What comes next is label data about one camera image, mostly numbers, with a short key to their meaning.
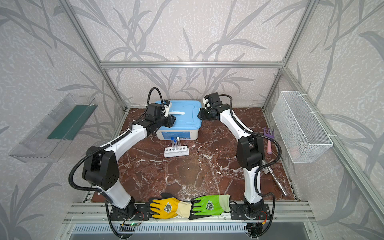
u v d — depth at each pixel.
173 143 0.87
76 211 0.76
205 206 0.74
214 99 0.74
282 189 0.79
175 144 0.86
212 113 0.72
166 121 0.81
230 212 0.74
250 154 0.53
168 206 0.74
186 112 0.94
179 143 0.88
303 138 0.61
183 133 0.93
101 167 0.46
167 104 0.79
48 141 0.64
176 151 0.92
